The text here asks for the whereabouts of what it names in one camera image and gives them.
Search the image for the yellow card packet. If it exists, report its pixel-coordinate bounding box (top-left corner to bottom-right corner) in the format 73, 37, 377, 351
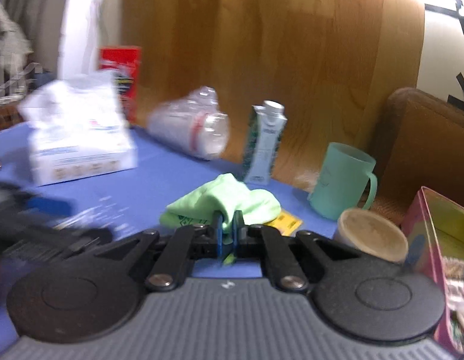
266, 210, 303, 236

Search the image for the cotton swab bag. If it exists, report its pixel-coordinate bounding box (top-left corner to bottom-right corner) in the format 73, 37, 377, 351
442, 257, 464, 330

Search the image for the blue tablecloth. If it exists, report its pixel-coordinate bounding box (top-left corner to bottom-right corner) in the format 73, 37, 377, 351
0, 124, 336, 354

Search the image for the teal plastic mug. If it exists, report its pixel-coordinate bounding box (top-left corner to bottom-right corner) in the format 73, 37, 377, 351
308, 142, 378, 220

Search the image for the round paper food tub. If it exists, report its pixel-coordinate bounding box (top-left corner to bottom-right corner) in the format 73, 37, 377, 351
334, 208, 408, 263

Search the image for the white tissue pack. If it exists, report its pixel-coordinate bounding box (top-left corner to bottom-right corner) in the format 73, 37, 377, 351
18, 69, 138, 186

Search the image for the plastic bag of cups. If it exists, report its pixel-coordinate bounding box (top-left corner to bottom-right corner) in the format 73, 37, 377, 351
147, 86, 230, 160

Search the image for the green white drink carton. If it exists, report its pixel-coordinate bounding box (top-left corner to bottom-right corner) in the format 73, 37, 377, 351
242, 99, 287, 185

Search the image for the pink macaron biscuit tin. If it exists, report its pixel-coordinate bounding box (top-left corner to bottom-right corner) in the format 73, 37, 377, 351
400, 186, 464, 355

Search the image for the red cardboard box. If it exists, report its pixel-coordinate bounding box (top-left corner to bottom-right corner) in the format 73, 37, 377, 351
99, 46, 142, 124

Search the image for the wooden board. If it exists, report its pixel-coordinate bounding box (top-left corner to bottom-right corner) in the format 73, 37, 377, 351
121, 0, 425, 190

